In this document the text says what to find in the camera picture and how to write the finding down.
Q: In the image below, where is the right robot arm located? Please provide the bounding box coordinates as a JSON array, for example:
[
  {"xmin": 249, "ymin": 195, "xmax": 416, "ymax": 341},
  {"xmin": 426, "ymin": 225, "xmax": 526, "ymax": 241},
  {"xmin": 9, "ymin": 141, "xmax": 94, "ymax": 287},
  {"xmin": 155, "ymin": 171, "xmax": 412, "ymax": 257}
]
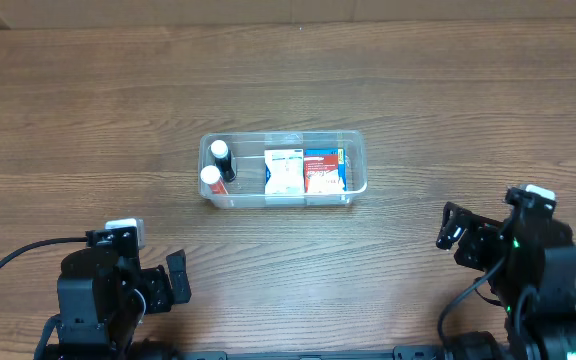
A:
[{"xmin": 437, "ymin": 199, "xmax": 576, "ymax": 359}]

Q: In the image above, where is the white Hansaplast plaster box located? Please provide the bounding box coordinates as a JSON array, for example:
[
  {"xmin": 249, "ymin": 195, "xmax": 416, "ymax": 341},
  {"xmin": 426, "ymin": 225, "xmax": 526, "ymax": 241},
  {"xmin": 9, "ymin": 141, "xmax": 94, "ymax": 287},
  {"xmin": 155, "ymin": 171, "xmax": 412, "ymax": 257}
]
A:
[{"xmin": 264, "ymin": 149, "xmax": 305, "ymax": 195}]

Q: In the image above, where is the red medicine box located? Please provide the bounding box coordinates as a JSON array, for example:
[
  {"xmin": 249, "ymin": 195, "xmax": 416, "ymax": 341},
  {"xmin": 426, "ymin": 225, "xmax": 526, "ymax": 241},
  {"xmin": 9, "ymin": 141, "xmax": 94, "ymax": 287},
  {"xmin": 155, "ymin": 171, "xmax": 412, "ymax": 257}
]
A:
[{"xmin": 303, "ymin": 154, "xmax": 346, "ymax": 195}]

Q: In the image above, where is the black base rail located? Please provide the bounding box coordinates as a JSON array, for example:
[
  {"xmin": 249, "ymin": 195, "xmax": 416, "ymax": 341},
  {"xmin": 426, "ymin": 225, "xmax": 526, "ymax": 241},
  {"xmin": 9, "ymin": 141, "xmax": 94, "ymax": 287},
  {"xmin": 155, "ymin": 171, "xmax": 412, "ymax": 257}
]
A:
[{"xmin": 172, "ymin": 345, "xmax": 444, "ymax": 360}]

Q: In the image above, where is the blue medicine box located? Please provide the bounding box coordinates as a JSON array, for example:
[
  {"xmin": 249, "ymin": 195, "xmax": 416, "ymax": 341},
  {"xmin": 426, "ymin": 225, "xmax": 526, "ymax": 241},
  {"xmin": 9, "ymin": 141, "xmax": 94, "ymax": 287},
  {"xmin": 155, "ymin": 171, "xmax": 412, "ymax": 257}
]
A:
[{"xmin": 304, "ymin": 147, "xmax": 349, "ymax": 193}]

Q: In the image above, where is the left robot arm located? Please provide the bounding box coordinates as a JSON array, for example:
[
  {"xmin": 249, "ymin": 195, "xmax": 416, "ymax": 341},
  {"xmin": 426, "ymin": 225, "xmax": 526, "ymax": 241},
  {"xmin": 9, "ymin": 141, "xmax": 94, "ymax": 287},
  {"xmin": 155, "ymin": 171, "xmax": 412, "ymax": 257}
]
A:
[{"xmin": 34, "ymin": 226, "xmax": 191, "ymax": 359}]

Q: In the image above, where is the clear plastic container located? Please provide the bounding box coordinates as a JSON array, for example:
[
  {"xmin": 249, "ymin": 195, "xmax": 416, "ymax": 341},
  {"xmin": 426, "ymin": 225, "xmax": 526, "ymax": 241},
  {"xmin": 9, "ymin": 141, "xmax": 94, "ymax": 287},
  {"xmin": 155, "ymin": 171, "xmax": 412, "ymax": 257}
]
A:
[{"xmin": 198, "ymin": 130, "xmax": 368, "ymax": 209}]

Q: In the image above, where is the black bottle white cap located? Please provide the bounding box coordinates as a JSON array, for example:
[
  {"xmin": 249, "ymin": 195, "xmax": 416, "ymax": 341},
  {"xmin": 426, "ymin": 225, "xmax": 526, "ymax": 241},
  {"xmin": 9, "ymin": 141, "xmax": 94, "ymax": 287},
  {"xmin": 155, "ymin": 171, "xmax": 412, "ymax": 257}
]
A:
[{"xmin": 210, "ymin": 140, "xmax": 237, "ymax": 182}]

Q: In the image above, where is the orange bottle white cap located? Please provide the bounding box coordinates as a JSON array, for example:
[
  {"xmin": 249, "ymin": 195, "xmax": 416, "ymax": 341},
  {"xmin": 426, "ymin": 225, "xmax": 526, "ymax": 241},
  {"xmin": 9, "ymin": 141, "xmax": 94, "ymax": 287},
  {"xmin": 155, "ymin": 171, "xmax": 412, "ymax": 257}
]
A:
[{"xmin": 199, "ymin": 165, "xmax": 228, "ymax": 195}]

